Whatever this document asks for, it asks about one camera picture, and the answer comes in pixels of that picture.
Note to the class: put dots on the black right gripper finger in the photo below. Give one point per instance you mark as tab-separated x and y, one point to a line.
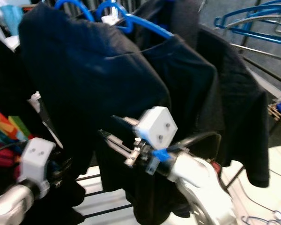
114	140
125	123

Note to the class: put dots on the blue plastic hanger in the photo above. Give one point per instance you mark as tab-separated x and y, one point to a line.
262	35
72	3
152	27
253	13

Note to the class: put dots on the blue tape tag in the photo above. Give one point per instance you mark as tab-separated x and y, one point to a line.
161	154

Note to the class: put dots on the black metal clothes rack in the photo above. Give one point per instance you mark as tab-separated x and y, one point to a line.
86	178

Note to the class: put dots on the navy blue t-shirt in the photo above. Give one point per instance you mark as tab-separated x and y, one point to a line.
187	84
89	79

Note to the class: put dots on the colourful striped garment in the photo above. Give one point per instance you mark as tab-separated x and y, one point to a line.
2	126

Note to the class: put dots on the black printed garment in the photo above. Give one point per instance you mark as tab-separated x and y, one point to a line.
4	75

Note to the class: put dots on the teal cloth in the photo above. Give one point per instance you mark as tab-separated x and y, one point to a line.
11	18

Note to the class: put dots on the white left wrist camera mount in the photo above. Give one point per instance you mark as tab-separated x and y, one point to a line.
37	154

